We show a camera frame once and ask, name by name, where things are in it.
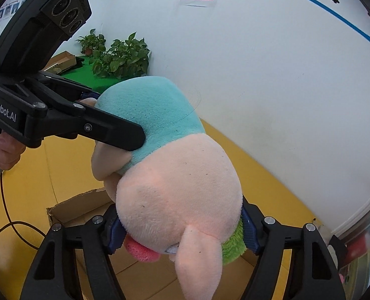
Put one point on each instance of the person's left hand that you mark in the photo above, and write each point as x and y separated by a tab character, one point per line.
7	154

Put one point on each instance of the large potted green plant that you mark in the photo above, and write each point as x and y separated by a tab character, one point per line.
122	57

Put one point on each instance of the small potted green plant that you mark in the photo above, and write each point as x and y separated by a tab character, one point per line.
91	42

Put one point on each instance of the glass door cabinet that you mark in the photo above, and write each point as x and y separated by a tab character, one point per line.
366	240

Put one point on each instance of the green turf mat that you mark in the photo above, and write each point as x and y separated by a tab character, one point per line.
88	79

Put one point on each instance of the flat cardboard tray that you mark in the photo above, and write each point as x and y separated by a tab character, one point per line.
63	62

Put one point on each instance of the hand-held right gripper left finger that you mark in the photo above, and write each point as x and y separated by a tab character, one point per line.
116	234

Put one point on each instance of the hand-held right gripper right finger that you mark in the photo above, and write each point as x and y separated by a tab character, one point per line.
250	231

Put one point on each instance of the cardboard box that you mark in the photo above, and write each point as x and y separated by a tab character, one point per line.
75	206

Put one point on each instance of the pink pig plush toy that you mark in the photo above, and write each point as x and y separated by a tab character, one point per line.
178	178

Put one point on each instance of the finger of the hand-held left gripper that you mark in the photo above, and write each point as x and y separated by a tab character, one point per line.
78	89
110	128

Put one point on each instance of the blue wave wall decal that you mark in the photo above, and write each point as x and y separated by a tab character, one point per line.
338	14

